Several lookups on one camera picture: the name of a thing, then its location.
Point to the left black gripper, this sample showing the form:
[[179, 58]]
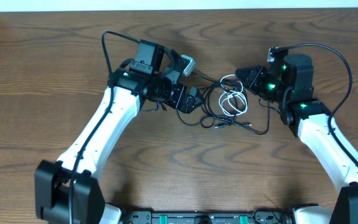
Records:
[[188, 106]]

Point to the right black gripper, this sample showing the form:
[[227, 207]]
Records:
[[257, 73]]

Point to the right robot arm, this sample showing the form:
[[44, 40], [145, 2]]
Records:
[[288, 81]]

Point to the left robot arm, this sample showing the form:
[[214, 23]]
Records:
[[68, 191]]

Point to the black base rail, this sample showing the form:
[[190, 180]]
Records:
[[259, 216]]

